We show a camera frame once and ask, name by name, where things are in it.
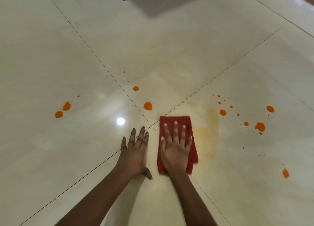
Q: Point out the person's left forearm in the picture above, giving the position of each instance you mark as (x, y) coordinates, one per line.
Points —
(98, 203)

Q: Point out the person's left hand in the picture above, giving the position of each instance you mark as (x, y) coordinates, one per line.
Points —
(133, 157)

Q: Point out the orange liquid spill drops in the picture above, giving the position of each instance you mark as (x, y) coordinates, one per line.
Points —
(148, 106)

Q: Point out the person's right forearm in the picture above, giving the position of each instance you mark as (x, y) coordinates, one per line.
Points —
(193, 201)

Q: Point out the red cloth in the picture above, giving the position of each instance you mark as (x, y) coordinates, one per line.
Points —
(171, 119)

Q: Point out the person's right hand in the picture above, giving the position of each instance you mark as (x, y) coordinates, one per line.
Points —
(175, 154)

